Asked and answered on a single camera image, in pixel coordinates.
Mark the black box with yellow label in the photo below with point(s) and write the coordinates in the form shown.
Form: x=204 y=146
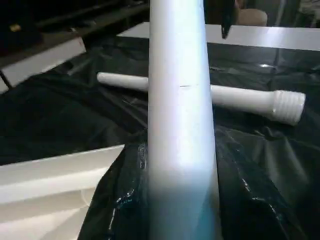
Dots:
x=20 y=35

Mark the white plastic table top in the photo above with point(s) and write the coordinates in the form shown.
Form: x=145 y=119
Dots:
x=45 y=190

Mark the black work mat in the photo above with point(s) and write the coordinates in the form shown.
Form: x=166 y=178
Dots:
x=75 y=110

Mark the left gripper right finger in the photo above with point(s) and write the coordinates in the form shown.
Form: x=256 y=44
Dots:
x=255 y=205

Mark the white plastic table leg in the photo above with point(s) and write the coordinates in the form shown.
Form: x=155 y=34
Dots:
x=182 y=125
x=250 y=100

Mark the white drawer unit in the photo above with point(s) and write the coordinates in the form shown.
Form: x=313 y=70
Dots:
x=45 y=60

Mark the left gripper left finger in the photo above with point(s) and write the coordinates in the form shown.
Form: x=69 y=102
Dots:
x=120 y=205

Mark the white flat panel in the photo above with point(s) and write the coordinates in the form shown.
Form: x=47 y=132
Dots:
x=275 y=36

